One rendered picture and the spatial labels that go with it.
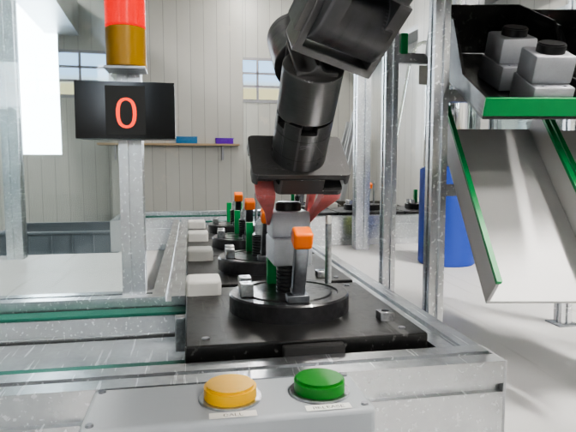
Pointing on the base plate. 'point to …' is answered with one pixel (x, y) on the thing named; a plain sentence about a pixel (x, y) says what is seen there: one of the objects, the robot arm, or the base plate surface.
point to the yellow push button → (230, 390)
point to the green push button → (319, 384)
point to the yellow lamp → (125, 45)
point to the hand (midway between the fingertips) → (288, 216)
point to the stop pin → (180, 333)
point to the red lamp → (125, 12)
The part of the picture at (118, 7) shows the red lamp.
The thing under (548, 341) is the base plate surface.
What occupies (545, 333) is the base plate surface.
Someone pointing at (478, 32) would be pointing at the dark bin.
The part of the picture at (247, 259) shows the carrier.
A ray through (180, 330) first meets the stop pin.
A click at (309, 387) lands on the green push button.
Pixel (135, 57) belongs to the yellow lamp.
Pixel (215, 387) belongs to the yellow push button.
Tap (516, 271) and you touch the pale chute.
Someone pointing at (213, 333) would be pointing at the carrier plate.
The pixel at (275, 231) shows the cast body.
